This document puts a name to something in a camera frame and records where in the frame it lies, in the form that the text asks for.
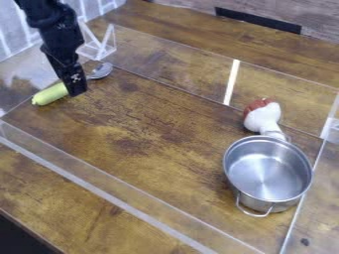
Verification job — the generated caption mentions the red white toy mushroom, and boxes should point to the red white toy mushroom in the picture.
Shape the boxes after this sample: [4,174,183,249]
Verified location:
[244,98,287,141]

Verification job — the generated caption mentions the clear acrylic front barrier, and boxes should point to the clear acrylic front barrier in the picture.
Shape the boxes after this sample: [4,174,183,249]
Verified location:
[0,120,264,254]

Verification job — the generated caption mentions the stainless steel pot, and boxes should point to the stainless steel pot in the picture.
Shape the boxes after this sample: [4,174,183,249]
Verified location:
[223,135,314,217]

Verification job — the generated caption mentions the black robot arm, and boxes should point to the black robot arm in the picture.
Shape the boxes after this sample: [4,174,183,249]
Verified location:
[13,0,87,97]

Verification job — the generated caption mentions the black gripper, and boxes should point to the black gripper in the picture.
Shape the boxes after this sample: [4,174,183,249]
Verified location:
[27,6,87,97]

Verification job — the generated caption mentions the clear acrylic triangle bracket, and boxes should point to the clear acrylic triangle bracket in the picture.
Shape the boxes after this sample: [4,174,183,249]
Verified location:
[77,21,116,61]

